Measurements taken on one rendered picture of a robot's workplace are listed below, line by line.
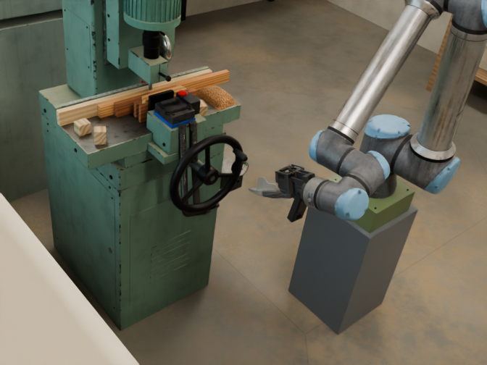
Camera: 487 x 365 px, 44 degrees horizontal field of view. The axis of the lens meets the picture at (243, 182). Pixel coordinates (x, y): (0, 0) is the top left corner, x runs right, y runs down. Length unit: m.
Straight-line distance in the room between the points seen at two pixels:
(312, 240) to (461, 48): 1.00
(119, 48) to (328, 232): 1.04
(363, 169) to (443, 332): 1.27
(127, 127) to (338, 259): 0.97
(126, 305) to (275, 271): 0.74
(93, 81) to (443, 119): 1.18
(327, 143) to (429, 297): 1.34
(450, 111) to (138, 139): 0.98
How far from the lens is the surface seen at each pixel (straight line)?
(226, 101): 2.12
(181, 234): 2.33
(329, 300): 2.55
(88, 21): 2.12
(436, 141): 2.05
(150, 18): 1.88
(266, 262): 2.83
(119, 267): 2.25
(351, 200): 1.62
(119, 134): 1.94
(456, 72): 1.91
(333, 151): 1.74
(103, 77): 2.20
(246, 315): 2.60
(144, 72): 2.02
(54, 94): 2.36
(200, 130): 1.93
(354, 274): 2.37
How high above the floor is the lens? 1.97
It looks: 37 degrees down
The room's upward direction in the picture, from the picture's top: 8 degrees clockwise
